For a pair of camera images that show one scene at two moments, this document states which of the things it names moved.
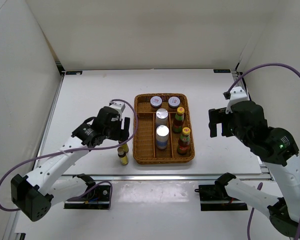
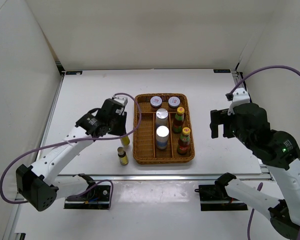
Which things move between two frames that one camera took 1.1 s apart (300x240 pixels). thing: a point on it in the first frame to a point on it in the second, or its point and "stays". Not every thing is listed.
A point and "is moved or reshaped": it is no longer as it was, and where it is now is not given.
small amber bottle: [125, 147] is moved or reshaped
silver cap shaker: [162, 136] stays
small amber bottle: [122, 154] stays
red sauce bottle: [178, 124] stays
